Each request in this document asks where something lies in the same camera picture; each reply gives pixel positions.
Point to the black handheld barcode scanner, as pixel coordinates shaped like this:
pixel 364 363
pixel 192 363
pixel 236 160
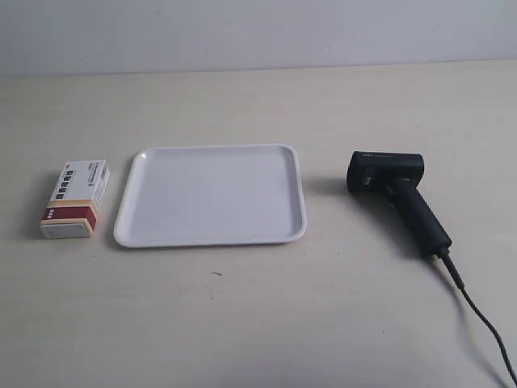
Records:
pixel 396 177

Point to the white red medicine box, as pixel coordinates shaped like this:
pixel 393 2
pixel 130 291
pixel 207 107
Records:
pixel 73 208

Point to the white plastic tray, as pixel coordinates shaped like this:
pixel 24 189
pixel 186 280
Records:
pixel 213 195

